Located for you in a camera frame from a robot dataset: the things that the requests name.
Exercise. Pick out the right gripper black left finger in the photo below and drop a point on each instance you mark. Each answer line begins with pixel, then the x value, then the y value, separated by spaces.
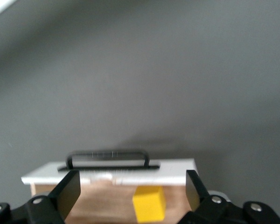
pixel 67 193

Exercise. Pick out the yellow wooden block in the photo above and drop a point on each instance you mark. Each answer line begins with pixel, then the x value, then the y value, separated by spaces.
pixel 149 205

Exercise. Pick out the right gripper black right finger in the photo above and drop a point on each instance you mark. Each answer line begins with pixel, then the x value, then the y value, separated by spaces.
pixel 194 191

